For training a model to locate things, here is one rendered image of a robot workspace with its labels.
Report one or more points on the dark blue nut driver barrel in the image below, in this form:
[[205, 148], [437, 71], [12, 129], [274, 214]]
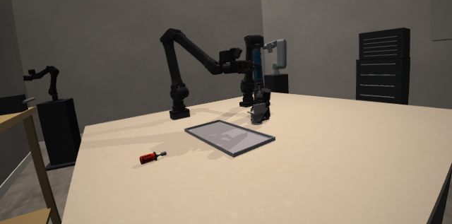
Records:
[[258, 70]]

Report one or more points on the red hand nut driver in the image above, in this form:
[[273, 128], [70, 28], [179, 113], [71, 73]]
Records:
[[150, 157]]

